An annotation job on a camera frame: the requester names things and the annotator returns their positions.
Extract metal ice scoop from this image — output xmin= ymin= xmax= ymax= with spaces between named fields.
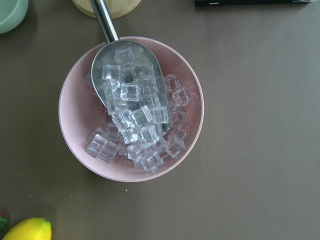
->
xmin=88 ymin=0 xmax=174 ymax=133

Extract pink bowl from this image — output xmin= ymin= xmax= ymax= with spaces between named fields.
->
xmin=58 ymin=36 xmax=205 ymax=183

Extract lemon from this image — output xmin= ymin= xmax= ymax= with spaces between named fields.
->
xmin=2 ymin=217 xmax=52 ymax=240

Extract green bowl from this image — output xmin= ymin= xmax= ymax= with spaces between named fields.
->
xmin=0 ymin=0 xmax=29 ymax=34

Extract red strawberry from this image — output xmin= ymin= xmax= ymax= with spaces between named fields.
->
xmin=0 ymin=213 xmax=8 ymax=232

